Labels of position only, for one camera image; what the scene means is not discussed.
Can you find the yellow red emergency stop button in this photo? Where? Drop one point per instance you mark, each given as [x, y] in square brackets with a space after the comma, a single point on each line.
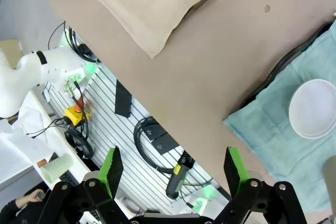
[74, 119]

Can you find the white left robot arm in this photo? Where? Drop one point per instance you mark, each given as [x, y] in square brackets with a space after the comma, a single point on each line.
[26, 77]

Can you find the seated operator hand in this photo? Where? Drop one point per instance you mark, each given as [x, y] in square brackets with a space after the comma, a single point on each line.
[29, 199]

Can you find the slotted aluminium base platform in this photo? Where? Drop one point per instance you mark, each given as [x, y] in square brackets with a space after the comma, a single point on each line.
[105, 119]

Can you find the small brown cup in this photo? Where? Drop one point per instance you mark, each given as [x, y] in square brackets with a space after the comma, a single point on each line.
[42, 163]

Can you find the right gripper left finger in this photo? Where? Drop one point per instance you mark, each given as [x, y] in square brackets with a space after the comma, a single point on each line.
[110, 171]

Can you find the white operator desk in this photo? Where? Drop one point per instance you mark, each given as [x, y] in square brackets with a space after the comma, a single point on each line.
[15, 150]

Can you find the teal green cloth mat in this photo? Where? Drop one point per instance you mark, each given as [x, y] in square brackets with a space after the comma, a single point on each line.
[262, 134]

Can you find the black serving tray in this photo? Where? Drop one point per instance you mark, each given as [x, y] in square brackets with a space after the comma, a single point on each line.
[257, 87]

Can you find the pale green plastic cup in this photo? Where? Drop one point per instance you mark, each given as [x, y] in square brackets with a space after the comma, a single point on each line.
[57, 167]

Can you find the operator black sleeve arm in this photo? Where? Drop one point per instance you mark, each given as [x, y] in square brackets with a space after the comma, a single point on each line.
[10, 213]

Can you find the black keyboard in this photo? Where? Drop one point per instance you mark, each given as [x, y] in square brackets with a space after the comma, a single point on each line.
[69, 178]

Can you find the black mounting bracket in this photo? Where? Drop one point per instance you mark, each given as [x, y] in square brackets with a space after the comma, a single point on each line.
[152, 130]
[165, 144]

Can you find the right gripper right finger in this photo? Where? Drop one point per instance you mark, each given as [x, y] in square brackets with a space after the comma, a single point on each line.
[235, 171]

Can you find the beige cloth mat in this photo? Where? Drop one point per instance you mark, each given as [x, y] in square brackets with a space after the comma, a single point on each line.
[147, 11]

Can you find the black yellow handheld controller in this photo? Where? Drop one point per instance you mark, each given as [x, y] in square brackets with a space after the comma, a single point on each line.
[174, 184]

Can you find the grey white bowl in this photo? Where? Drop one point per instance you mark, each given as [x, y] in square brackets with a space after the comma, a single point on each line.
[315, 108]

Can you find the black rectangular plate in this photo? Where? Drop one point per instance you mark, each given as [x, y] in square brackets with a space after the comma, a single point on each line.
[123, 100]

